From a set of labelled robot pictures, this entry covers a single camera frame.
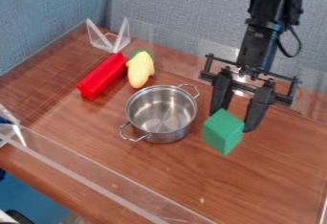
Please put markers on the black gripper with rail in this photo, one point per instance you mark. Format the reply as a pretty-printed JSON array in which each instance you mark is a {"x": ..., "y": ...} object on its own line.
[{"x": 253, "y": 63}]

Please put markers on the green block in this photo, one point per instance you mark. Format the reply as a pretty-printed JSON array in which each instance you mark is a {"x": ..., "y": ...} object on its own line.
[{"x": 223, "y": 131}]

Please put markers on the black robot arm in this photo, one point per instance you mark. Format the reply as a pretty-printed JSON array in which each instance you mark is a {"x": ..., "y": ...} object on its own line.
[{"x": 272, "y": 18}]

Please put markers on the red block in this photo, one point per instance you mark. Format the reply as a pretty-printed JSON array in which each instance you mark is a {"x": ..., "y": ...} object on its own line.
[{"x": 100, "y": 78}]

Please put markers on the clear acrylic back barrier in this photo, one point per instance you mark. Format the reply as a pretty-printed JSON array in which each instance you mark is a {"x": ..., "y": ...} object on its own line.
[{"x": 168, "y": 43}]

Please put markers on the clear acrylic barrier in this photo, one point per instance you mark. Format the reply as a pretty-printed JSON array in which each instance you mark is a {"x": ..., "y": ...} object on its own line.
[
  {"x": 93, "y": 190},
  {"x": 168, "y": 43}
]

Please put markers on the clear acrylic front barrier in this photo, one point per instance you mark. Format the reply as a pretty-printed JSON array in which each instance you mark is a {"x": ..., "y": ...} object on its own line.
[{"x": 93, "y": 190}]

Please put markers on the metal pot with handles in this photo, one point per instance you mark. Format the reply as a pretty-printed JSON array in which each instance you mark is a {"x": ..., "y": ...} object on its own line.
[{"x": 160, "y": 113}]

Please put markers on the clear acrylic corner bracket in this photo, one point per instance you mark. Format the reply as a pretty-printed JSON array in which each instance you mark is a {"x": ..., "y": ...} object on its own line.
[{"x": 108, "y": 42}]

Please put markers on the clear acrylic left bracket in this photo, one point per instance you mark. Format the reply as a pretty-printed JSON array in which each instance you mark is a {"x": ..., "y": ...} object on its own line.
[{"x": 9, "y": 127}]

